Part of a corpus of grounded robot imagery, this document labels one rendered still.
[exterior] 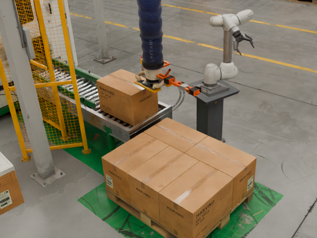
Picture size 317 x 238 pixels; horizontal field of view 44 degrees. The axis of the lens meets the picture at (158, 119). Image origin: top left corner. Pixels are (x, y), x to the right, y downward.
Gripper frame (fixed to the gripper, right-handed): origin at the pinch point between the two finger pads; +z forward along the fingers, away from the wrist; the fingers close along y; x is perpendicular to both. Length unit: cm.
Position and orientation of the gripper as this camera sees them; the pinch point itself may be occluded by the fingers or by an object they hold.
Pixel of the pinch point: (246, 50)
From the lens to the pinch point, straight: 389.2
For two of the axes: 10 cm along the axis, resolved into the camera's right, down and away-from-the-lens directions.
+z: 4.3, 8.5, -3.1
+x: 2.7, 2.1, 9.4
